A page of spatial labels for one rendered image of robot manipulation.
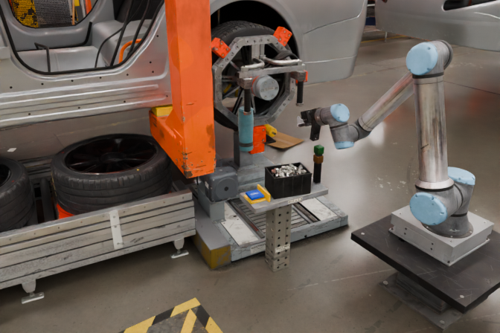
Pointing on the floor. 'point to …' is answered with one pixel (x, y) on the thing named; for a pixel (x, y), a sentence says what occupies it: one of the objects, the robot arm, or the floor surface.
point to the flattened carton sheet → (284, 140)
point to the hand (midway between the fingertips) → (299, 125)
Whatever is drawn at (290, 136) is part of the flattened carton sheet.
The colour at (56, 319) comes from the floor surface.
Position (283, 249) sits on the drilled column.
